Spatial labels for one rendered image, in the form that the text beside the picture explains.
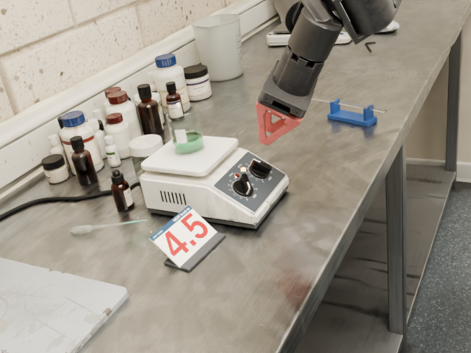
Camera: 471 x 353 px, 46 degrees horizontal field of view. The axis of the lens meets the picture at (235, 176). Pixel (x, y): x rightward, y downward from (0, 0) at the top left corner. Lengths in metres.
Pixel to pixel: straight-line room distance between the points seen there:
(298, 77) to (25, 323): 0.46
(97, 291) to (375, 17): 0.50
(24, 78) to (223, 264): 0.62
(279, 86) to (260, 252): 0.23
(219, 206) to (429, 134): 1.67
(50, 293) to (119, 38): 0.78
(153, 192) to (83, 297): 0.21
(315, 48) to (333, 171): 0.29
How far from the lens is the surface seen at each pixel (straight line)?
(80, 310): 0.74
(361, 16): 0.74
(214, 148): 0.88
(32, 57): 1.21
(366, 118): 1.11
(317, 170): 0.96
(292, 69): 0.75
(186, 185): 0.83
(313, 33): 0.72
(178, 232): 0.79
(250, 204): 0.81
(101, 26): 1.37
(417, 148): 2.43
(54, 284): 0.80
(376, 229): 2.00
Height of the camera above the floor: 1.20
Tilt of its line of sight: 27 degrees down
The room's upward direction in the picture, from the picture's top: 9 degrees counter-clockwise
